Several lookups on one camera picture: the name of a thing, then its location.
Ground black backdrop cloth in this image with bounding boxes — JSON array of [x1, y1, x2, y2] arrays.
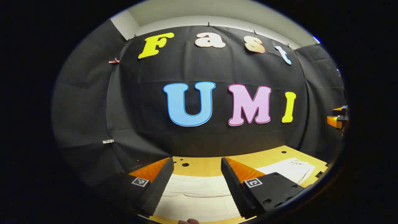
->
[[51, 19, 349, 187]]

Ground white jeans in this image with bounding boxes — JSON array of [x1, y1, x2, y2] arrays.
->
[[154, 157, 316, 223]]

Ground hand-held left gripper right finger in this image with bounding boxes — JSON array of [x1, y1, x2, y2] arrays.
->
[[221, 157, 305, 220]]

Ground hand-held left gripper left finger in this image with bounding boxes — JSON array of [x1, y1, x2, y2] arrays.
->
[[103, 157, 174, 217]]

